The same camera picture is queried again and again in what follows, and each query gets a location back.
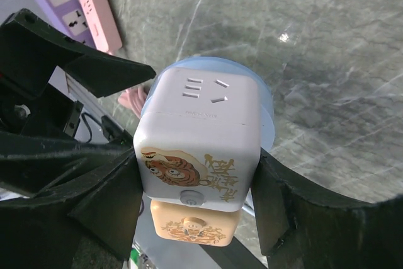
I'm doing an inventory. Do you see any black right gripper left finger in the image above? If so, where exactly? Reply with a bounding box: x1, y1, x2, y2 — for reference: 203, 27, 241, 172
1, 149, 142, 268

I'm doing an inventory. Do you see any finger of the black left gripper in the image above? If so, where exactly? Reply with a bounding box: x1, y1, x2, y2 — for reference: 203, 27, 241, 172
1, 9, 156, 99

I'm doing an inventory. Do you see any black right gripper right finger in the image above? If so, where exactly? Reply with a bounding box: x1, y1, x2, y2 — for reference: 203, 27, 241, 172
251, 152, 402, 268

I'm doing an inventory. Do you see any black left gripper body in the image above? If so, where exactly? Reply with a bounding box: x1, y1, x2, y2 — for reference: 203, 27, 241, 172
1, 83, 132, 198

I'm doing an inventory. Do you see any purple USB power strip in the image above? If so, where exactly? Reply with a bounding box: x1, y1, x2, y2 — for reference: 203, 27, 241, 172
35, 0, 95, 48

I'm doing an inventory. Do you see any pink power strip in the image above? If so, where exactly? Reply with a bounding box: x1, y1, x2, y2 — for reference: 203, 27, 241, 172
79, 0, 122, 54

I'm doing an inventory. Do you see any yellow patterned cube socket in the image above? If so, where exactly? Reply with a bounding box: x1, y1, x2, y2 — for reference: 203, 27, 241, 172
150, 200, 242, 247

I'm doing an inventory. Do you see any pink power strip cable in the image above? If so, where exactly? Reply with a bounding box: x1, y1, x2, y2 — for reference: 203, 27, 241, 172
117, 86, 149, 117

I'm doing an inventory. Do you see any light blue round socket base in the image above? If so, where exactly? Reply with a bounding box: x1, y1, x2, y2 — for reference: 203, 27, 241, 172
140, 57, 275, 152

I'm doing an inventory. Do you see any white patterned cube socket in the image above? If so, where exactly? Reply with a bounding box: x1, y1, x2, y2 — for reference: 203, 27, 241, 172
133, 67, 261, 212

